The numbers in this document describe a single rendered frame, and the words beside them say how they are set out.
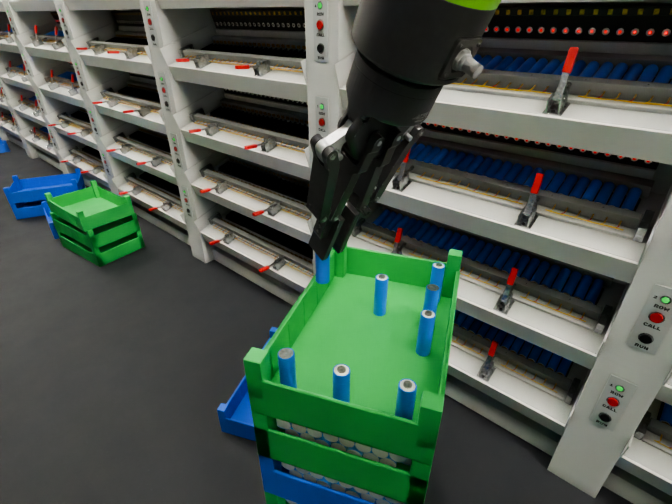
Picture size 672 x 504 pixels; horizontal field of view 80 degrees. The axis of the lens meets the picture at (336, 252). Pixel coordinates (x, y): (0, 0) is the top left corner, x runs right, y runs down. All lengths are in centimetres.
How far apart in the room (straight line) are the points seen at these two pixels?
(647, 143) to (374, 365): 48
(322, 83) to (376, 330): 58
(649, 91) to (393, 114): 50
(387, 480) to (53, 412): 98
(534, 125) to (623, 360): 43
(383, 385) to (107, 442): 81
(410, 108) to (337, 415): 30
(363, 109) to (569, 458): 88
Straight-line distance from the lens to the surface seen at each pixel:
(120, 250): 187
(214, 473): 104
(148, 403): 121
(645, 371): 87
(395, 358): 54
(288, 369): 45
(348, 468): 50
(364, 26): 32
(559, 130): 73
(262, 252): 139
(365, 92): 34
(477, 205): 84
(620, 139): 72
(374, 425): 43
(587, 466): 105
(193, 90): 152
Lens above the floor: 86
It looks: 30 degrees down
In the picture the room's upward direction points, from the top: straight up
